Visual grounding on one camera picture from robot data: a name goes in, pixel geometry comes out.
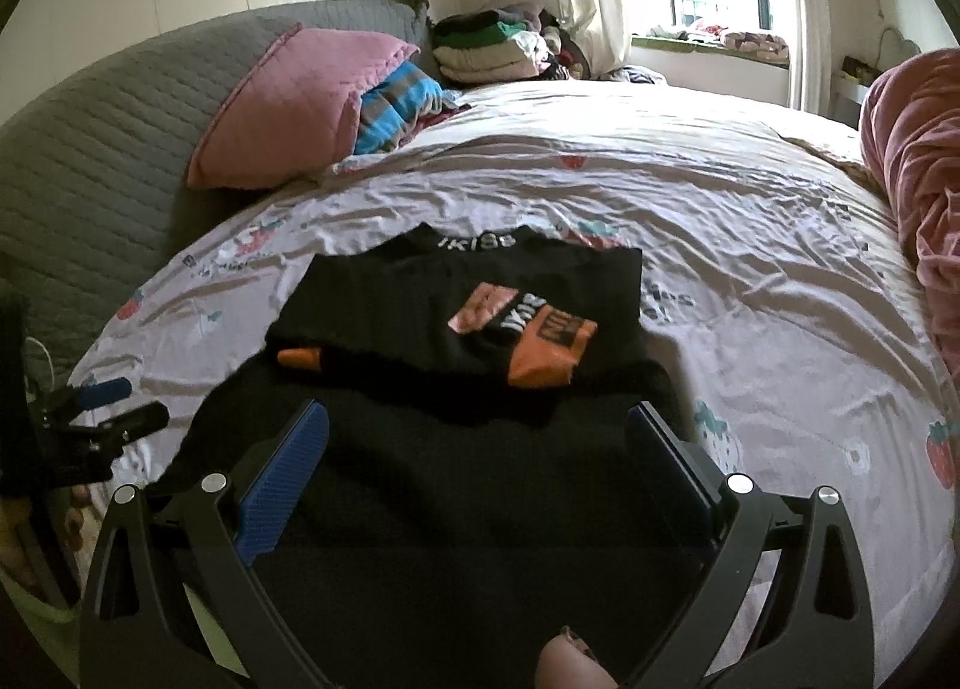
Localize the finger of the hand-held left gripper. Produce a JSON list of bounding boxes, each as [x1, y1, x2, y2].
[[88, 402, 170, 445], [70, 375, 134, 410]]

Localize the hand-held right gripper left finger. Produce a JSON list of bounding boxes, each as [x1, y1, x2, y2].
[[77, 396, 335, 689]]

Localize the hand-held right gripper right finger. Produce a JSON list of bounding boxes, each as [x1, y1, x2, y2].
[[626, 400, 877, 689]]

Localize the pink quilted pillow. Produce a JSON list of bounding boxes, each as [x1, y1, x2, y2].
[[186, 25, 422, 191]]

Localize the clothes on windowsill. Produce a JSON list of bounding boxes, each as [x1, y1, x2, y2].
[[634, 21, 792, 66]]

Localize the blue striped cloth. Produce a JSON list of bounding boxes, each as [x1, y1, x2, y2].
[[352, 62, 470, 157]]

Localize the pink blanket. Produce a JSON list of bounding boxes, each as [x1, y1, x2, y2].
[[859, 47, 960, 435]]

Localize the black sweater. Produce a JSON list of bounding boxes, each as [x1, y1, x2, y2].
[[161, 224, 721, 689]]

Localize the strawberry printed bed sheet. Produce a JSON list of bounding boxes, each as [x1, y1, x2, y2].
[[67, 77, 960, 689]]

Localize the stack of folded clothes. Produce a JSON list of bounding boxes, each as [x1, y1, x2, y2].
[[431, 2, 593, 86]]

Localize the grey quilted headboard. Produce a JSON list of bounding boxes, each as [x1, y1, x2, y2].
[[0, 0, 436, 375]]

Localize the white side table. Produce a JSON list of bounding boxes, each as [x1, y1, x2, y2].
[[829, 55, 875, 129]]

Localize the person's right hand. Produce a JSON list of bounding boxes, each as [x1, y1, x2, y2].
[[536, 627, 620, 689]]

